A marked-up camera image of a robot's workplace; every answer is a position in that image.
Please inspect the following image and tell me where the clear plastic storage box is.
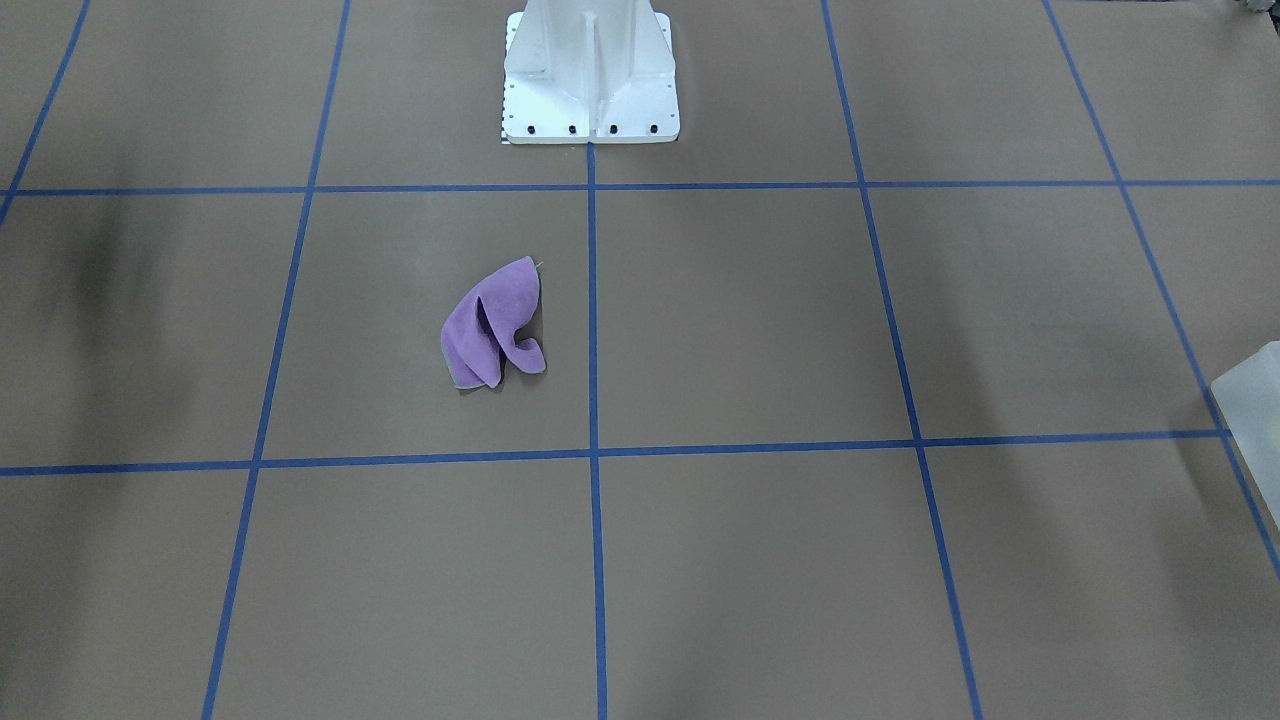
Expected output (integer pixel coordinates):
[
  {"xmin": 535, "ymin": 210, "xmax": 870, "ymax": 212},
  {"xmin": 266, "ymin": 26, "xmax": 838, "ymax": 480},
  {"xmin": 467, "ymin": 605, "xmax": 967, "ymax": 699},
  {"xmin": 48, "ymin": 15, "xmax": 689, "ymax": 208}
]
[{"xmin": 1210, "ymin": 340, "xmax": 1279, "ymax": 523}]

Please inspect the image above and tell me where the purple cloth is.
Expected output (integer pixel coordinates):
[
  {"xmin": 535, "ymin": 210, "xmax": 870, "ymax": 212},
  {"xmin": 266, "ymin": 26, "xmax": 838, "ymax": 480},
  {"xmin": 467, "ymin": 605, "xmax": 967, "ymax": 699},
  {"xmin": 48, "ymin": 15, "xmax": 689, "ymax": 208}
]
[{"xmin": 440, "ymin": 256, "xmax": 547, "ymax": 391}]

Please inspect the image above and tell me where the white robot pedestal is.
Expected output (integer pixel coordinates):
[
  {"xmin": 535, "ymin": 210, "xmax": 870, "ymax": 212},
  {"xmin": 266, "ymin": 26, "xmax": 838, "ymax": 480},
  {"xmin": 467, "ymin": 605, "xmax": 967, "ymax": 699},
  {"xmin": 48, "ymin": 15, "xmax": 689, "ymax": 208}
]
[{"xmin": 500, "ymin": 1, "xmax": 681, "ymax": 145}]

